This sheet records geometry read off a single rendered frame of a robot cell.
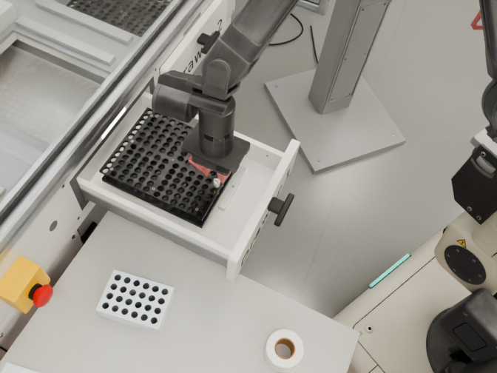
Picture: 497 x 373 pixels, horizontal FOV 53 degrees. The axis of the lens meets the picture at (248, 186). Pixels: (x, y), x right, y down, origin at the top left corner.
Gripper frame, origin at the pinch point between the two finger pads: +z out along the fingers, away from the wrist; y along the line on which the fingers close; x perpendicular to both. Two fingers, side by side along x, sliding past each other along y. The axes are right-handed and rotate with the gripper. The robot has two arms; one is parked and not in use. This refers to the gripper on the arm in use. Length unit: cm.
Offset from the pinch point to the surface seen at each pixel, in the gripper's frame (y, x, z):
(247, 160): 1.3, 12.5, 10.1
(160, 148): -13.7, 2.6, 3.5
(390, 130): 30, 109, 88
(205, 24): -21.1, 36.0, 0.3
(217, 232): 3.3, -5.4, 10.7
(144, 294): -4.3, -21.2, 16.4
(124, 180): -15.8, -6.9, 3.7
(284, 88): -20, 107, 86
